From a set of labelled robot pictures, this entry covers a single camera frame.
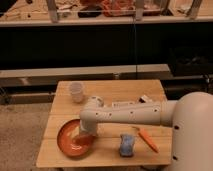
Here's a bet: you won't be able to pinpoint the orange ceramic bowl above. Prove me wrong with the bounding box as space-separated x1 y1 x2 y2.
57 119 95 157

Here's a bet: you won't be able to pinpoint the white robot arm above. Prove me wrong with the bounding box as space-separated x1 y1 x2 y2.
80 92 213 171

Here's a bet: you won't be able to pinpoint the red cloth on shelf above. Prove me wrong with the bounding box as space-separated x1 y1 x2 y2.
101 0 135 17

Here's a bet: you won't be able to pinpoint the translucent plastic cup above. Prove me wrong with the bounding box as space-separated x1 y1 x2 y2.
69 82 84 103

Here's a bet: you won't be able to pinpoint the wooden bench rail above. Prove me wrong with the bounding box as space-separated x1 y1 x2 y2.
0 64 170 87

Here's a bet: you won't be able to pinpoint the orange toy carrot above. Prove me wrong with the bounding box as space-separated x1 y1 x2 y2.
133 126 159 153

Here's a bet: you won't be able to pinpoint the blue sponge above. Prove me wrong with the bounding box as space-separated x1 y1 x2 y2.
119 134 135 157

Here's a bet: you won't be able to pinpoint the black hanging cable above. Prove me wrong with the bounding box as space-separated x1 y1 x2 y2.
132 15 139 80

